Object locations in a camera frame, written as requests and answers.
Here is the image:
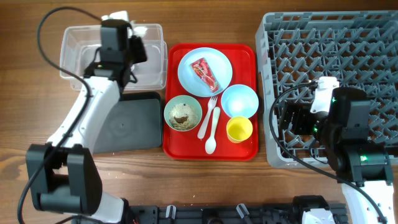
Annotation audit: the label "light blue bowl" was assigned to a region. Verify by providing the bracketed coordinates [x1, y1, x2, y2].
[221, 84, 259, 118]

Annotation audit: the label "yellow plastic cup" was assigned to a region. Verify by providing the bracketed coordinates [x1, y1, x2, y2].
[226, 116, 253, 143]

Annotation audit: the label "white plastic fork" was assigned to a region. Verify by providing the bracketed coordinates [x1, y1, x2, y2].
[197, 96, 218, 139]

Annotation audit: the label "green bowl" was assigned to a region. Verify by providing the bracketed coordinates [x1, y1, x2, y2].
[164, 95, 202, 132]

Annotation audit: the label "red snack wrapper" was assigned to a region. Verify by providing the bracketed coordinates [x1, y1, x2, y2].
[190, 58, 220, 93]

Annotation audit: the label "white plastic spoon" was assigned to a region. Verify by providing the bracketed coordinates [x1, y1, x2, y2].
[205, 107, 221, 154]

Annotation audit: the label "light blue plate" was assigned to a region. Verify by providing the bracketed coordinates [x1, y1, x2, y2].
[177, 47, 233, 97]

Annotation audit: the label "white napkin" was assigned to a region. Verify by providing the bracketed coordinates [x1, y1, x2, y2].
[128, 21, 148, 39]

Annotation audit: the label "rice and food scraps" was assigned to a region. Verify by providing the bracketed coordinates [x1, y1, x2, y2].
[169, 103, 198, 131]

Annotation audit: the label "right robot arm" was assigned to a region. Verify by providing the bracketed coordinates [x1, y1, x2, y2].
[279, 87, 396, 223]

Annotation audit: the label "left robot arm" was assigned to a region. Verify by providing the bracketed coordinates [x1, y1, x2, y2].
[20, 19, 146, 223]

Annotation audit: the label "grey dishwasher rack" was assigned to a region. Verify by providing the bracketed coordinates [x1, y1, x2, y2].
[255, 11, 397, 169]

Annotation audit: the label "clear plastic bin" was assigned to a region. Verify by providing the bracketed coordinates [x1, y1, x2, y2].
[60, 24, 167, 91]

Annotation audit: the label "black plastic tray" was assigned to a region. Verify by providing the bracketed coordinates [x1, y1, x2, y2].
[93, 91, 163, 154]

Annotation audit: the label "red serving tray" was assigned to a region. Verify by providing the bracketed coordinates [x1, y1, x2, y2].
[162, 43, 259, 161]

